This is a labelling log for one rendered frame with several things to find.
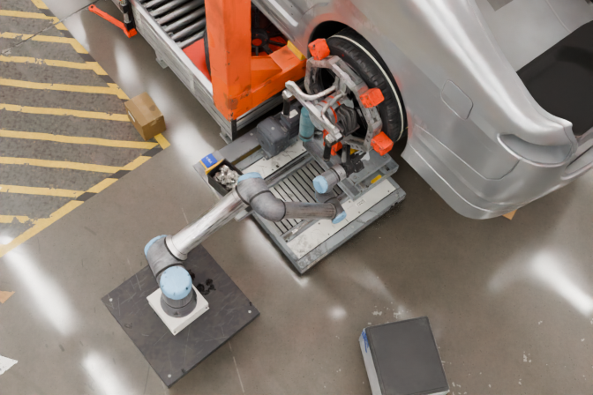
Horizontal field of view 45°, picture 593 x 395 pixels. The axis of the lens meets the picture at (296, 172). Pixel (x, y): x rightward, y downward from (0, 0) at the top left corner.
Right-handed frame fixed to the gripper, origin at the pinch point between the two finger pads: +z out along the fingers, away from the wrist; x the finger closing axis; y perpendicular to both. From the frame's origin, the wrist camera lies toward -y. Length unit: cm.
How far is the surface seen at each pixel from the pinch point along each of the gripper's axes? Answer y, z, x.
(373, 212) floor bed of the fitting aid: 51, 1, -28
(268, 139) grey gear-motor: -17, -31, -52
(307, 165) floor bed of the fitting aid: 17, -10, -65
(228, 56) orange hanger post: -79, -45, -12
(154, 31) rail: -92, -39, -130
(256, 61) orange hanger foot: -63, -20, -42
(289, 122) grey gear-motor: -19, -15, -49
